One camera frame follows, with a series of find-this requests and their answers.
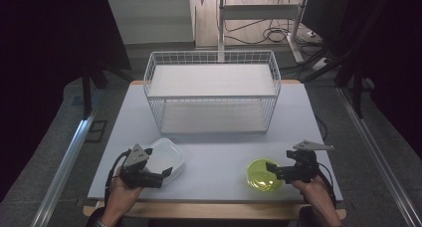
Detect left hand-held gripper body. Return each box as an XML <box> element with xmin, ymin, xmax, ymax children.
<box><xmin>118</xmin><ymin>143</ymin><xmax>164</xmax><ymax>190</ymax></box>

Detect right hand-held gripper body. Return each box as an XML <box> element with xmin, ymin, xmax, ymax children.
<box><xmin>281</xmin><ymin>139</ymin><xmax>335</xmax><ymax>185</ymax></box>

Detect green translucent bowl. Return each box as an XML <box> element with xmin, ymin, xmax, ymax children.
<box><xmin>246</xmin><ymin>157</ymin><xmax>286</xmax><ymax>193</ymax></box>

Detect clear plastic food container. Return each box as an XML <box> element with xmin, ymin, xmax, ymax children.
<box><xmin>144</xmin><ymin>137</ymin><xmax>186</xmax><ymax>186</ymax></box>

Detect white wire basket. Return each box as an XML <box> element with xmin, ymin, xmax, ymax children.
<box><xmin>142</xmin><ymin>50</ymin><xmax>283</xmax><ymax>135</ymax></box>

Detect person's right hand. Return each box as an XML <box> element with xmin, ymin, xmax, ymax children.
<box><xmin>291</xmin><ymin>174</ymin><xmax>330</xmax><ymax>207</ymax></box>

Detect person's left hand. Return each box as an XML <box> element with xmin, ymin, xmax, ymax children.
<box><xmin>106</xmin><ymin>175</ymin><xmax>144</xmax><ymax>215</ymax></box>

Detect black metal stand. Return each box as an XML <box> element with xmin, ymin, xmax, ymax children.
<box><xmin>333</xmin><ymin>62</ymin><xmax>367</xmax><ymax>119</ymax></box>

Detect white power strip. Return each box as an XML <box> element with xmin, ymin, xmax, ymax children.
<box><xmin>312</xmin><ymin>57</ymin><xmax>330</xmax><ymax>72</ymax></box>

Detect dark curtain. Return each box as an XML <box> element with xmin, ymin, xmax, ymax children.
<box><xmin>326</xmin><ymin>0</ymin><xmax>422</xmax><ymax>161</ymax></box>
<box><xmin>0</xmin><ymin>0</ymin><xmax>132</xmax><ymax>203</ymax></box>

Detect white cabinet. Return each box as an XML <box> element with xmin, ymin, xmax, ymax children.
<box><xmin>106</xmin><ymin>0</ymin><xmax>195</xmax><ymax>46</ymax></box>

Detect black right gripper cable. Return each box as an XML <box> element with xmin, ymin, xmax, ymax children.
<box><xmin>316</xmin><ymin>162</ymin><xmax>337</xmax><ymax>208</ymax></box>

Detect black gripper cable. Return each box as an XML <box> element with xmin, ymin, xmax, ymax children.
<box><xmin>104</xmin><ymin>148</ymin><xmax>132</xmax><ymax>206</ymax></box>
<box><xmin>316</xmin><ymin>162</ymin><xmax>337</xmax><ymax>208</ymax></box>

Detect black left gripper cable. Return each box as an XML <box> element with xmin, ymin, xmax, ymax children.
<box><xmin>104</xmin><ymin>148</ymin><xmax>132</xmax><ymax>206</ymax></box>

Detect black rectangular frame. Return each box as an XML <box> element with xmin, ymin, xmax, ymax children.
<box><xmin>85</xmin><ymin>119</ymin><xmax>108</xmax><ymax>143</ymax></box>

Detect aluminium rail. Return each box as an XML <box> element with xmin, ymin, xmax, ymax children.
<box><xmin>30</xmin><ymin>109</ymin><xmax>98</xmax><ymax>227</ymax></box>
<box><xmin>335</xmin><ymin>87</ymin><xmax>422</xmax><ymax>227</ymax></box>

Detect black floor cables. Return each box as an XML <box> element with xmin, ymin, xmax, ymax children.
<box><xmin>224</xmin><ymin>17</ymin><xmax>321</xmax><ymax>46</ymax></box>

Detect white standing desk frame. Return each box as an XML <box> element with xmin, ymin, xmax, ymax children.
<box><xmin>217</xmin><ymin>0</ymin><xmax>312</xmax><ymax>65</ymax></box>

